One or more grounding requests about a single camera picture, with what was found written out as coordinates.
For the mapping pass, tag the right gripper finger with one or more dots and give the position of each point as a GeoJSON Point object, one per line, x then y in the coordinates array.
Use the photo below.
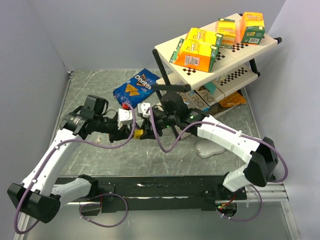
{"type": "Point", "coordinates": [146, 126]}
{"type": "Point", "coordinates": [147, 135]}

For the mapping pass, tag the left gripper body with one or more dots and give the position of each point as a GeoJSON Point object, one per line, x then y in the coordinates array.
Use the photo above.
{"type": "Point", "coordinates": [108, 125]}

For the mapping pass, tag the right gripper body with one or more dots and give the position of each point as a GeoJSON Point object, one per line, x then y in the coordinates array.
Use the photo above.
{"type": "Point", "coordinates": [163, 120]}

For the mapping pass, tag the yellow padlock key bunch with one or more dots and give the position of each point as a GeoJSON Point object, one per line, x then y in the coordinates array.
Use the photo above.
{"type": "Point", "coordinates": [98, 140]}

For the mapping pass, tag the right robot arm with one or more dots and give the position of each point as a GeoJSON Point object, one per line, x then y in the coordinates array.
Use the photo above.
{"type": "Point", "coordinates": [259, 155]}

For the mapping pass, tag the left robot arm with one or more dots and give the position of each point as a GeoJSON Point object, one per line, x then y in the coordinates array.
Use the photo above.
{"type": "Point", "coordinates": [37, 195]}

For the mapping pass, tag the blue Doritos chip bag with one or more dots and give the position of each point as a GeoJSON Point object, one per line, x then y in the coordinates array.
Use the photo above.
{"type": "Point", "coordinates": [136, 89]}

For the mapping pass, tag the teal box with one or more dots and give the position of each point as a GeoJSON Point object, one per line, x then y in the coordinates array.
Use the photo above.
{"type": "Point", "coordinates": [210, 87]}

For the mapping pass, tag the front orange yellow carton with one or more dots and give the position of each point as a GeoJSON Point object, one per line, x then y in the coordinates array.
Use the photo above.
{"type": "Point", "coordinates": [195, 55]}

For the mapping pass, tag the orange flat packet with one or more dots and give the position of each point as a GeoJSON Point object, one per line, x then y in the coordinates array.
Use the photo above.
{"type": "Point", "coordinates": [232, 100]}

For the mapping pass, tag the rear yellow carton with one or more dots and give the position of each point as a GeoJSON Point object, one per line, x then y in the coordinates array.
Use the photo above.
{"type": "Point", "coordinates": [206, 36]}

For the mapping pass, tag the small yellow green carton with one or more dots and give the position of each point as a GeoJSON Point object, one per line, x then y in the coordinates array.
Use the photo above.
{"type": "Point", "coordinates": [227, 28]}

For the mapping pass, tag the tall orange green carton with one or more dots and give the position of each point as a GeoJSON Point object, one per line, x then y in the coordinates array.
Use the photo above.
{"type": "Point", "coordinates": [252, 28]}

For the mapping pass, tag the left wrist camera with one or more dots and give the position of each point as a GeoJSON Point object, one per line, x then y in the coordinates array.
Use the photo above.
{"type": "Point", "coordinates": [124, 115]}

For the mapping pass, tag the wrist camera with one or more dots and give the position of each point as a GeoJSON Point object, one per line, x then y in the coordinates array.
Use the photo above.
{"type": "Point", "coordinates": [124, 115]}
{"type": "Point", "coordinates": [143, 110]}

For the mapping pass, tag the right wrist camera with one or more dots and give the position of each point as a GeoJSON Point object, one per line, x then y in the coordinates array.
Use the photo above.
{"type": "Point", "coordinates": [143, 110]}

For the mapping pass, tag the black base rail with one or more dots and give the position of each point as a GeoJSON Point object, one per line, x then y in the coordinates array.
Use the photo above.
{"type": "Point", "coordinates": [166, 192]}

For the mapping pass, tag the black frame beige shelf rack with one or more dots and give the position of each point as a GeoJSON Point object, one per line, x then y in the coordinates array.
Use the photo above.
{"type": "Point", "coordinates": [234, 68]}

